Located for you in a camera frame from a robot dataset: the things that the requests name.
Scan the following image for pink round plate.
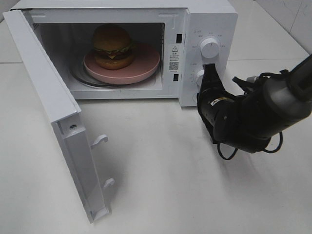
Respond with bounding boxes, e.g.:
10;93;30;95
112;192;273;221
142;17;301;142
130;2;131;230
83;43;160;85

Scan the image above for upper white power knob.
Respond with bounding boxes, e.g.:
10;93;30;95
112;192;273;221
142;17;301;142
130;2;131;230
199;36;220;59

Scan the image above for white microwave oven body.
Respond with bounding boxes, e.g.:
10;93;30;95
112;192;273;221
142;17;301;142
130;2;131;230
10;0;237;107

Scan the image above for glass microwave turntable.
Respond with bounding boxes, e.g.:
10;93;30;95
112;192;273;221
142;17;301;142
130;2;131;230
70;68;161;89

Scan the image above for white warning label sticker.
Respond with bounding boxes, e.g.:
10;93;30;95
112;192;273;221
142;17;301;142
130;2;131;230
167;44;182;72

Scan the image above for round white door button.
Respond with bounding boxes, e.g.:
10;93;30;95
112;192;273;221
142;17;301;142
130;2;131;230
193;94;197;104

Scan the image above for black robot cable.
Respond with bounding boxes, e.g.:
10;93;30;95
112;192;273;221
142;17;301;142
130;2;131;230
216;69;293;161

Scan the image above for toy hamburger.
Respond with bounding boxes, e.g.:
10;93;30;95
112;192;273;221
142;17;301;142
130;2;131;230
92;24;135;70

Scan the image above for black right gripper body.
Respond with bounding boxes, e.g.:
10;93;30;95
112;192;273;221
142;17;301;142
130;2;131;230
197;83;232;144

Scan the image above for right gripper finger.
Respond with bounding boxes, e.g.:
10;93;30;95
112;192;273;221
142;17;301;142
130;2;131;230
201;63;222;85

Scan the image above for white timer knob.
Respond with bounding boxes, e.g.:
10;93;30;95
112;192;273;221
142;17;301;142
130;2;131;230
195;70;204;87

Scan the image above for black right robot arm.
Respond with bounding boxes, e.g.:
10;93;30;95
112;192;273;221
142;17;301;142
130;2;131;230
197;57;312;153

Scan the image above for white microwave door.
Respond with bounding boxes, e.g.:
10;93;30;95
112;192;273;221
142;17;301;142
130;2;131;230
3;10;115;223

